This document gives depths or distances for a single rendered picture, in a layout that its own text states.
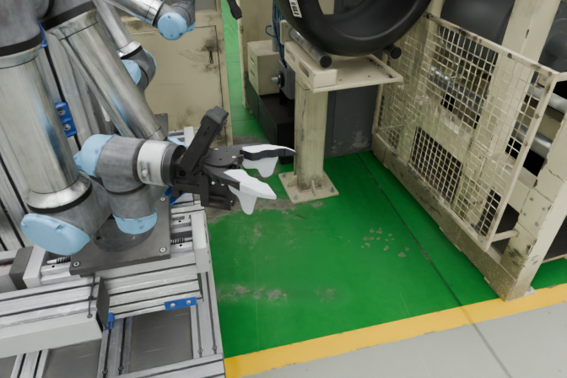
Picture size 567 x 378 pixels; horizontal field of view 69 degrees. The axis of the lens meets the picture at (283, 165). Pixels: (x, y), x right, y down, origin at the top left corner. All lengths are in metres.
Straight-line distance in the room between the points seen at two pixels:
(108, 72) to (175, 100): 1.44
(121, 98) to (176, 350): 0.90
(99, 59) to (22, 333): 0.62
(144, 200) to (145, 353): 0.79
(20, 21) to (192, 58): 1.50
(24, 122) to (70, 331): 0.52
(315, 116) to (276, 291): 0.84
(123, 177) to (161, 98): 1.52
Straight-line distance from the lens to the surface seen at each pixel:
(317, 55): 1.54
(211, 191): 0.68
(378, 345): 1.73
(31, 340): 1.14
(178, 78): 2.20
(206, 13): 2.14
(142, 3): 1.31
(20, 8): 0.73
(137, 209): 0.79
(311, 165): 2.20
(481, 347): 1.84
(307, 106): 2.00
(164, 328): 1.53
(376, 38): 1.55
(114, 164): 0.73
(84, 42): 0.82
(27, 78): 0.76
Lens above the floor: 1.44
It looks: 35 degrees down
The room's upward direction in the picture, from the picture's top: straight up
